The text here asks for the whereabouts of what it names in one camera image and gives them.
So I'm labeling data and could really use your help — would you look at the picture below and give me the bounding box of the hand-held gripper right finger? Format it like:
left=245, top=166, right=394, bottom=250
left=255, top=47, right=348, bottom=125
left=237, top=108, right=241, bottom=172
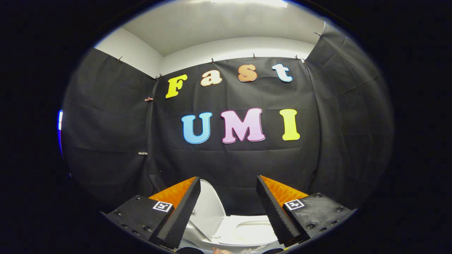
left=256, top=175, right=356, bottom=248

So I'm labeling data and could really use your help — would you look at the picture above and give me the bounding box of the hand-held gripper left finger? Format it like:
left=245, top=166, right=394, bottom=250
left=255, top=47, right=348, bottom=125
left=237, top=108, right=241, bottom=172
left=101, top=176, right=201, bottom=249

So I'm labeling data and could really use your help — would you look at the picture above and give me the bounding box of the white toilet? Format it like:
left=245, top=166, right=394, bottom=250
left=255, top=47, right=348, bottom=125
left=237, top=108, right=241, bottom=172
left=182, top=226, right=283, bottom=254

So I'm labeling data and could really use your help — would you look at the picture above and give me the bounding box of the white toilet seat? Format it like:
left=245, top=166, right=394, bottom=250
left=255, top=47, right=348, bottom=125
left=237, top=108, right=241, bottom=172
left=216, top=214, right=279, bottom=246

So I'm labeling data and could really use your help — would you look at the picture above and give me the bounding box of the black backdrop cloth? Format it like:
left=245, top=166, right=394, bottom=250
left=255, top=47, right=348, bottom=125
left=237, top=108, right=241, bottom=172
left=60, top=21, right=395, bottom=216

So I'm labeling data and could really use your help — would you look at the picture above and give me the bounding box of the ceiling light panel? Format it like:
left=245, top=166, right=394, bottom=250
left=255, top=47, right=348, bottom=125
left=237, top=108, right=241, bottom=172
left=211, top=0, right=288, bottom=9

